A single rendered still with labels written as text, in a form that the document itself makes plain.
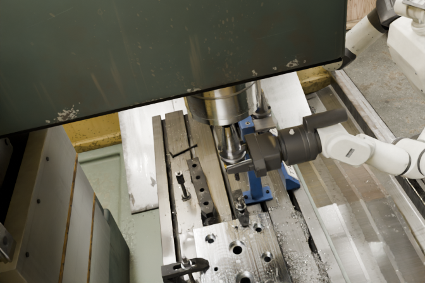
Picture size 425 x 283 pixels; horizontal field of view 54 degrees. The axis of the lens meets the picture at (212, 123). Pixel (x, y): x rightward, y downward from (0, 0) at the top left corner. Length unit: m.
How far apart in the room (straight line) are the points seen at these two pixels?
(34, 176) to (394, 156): 0.83
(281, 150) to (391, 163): 0.28
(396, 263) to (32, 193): 1.12
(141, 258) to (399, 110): 2.15
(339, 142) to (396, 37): 0.56
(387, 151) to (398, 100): 2.22
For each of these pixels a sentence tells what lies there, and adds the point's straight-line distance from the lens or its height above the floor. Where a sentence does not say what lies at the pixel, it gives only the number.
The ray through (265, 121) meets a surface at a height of 1.22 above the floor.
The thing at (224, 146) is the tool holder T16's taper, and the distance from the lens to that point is 0.92.
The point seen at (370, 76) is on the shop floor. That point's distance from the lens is 3.51.
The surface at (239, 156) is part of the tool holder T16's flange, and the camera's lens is 0.93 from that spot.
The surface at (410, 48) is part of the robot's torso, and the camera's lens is 1.37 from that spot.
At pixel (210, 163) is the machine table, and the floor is 0.90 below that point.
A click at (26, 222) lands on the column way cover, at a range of 0.89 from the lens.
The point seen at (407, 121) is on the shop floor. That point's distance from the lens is 3.12.
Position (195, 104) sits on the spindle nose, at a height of 1.54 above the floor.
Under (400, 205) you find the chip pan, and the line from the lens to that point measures 1.74.
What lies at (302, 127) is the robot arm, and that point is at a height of 1.36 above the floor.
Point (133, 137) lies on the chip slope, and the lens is 1.98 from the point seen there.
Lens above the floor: 2.01
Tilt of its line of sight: 40 degrees down
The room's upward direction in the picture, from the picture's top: 12 degrees counter-clockwise
